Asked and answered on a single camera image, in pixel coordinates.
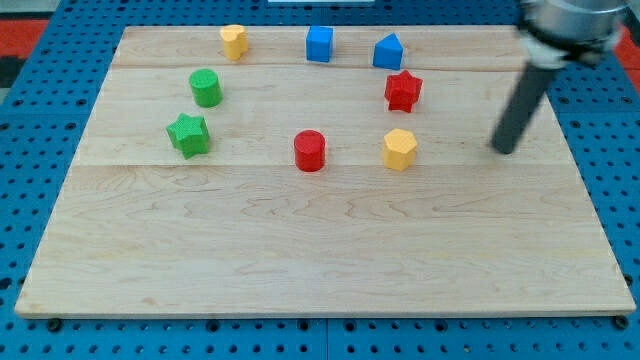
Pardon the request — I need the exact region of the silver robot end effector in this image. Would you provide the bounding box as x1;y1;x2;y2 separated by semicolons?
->
518;0;628;69

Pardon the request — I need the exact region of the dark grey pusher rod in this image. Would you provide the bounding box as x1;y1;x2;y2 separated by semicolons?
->
490;62;557;155

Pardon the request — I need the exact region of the yellow hexagon block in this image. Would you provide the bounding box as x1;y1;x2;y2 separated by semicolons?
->
382;129;418;171

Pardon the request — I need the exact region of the red star block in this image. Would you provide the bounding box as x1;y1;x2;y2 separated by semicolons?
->
384;70;423;113

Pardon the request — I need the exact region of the blue triangle block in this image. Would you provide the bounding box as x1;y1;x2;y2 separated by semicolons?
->
372;33;404;70

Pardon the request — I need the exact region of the blue cube block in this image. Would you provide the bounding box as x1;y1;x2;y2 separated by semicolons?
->
305;26;334;63

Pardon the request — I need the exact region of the red cylinder block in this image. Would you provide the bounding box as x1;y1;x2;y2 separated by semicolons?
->
294;130;326;172

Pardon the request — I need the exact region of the wooden board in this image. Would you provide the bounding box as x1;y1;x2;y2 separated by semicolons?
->
15;26;636;319

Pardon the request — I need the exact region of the yellow heart block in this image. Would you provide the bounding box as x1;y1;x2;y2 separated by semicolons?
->
220;24;249;61

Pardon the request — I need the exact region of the green cylinder block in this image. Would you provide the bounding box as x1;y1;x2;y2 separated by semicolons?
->
189;68;223;108

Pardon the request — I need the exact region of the green star block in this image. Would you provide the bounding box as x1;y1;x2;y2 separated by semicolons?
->
166;113;210;159

